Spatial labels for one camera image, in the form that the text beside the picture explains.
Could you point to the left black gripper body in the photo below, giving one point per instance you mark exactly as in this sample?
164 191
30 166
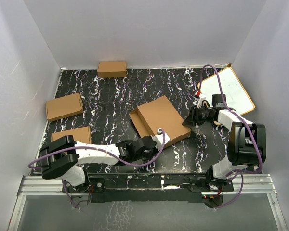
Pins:
148 155

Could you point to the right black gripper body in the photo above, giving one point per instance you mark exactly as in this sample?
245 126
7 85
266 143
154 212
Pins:
202 115

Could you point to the large cardboard box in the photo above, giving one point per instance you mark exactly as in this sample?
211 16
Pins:
149 117

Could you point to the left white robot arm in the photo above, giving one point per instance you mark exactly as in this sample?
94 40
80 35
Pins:
62 158

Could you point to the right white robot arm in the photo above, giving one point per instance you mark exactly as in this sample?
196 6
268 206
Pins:
246 149

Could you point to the folded cardboard box front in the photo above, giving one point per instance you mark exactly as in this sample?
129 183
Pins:
82 134

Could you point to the folded cardboard box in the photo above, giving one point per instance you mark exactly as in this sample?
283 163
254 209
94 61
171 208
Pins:
112 69
82 134
63 107

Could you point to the folded cardboard box back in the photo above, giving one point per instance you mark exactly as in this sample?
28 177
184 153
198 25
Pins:
112 69

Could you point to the folded cardboard box left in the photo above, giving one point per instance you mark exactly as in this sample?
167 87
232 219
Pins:
63 107

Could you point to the white board yellow rim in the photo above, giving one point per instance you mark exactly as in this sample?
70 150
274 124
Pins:
224 91

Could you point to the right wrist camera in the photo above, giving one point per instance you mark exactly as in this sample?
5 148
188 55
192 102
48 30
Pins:
200 100

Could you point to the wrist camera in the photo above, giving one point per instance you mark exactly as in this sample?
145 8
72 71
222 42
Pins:
161 139
200 100

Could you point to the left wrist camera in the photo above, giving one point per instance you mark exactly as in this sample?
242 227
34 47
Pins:
161 139

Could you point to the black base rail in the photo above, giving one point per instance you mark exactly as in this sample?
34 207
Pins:
153 187

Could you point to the aluminium frame rail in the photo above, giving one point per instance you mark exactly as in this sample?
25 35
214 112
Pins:
41 205

